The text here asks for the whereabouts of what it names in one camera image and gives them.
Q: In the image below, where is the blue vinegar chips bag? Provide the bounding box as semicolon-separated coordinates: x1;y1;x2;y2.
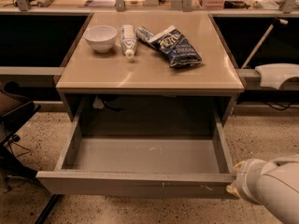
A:
135;25;202;68

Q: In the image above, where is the grey top drawer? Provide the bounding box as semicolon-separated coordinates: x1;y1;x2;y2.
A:
37;96;234;199

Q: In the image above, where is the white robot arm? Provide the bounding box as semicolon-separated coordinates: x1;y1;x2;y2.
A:
226;154;299;224

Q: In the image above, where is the white cable plug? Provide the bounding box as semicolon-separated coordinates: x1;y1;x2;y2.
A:
93;96;105;109

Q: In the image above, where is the grey drawer cabinet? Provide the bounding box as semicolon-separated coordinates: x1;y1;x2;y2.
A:
53;10;247;123

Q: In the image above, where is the white-tipped grey rod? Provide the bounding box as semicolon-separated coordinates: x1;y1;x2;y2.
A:
241;18;289;69

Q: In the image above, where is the clear plastic water bottle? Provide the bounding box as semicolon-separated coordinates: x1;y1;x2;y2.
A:
121;24;136;58

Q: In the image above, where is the black office chair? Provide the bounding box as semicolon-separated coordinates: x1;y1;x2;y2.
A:
0;80;64;224

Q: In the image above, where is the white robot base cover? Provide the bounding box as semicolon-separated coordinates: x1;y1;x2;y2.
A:
255;63;299;90

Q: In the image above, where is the white ceramic bowl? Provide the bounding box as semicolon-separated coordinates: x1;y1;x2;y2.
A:
83;25;118;53

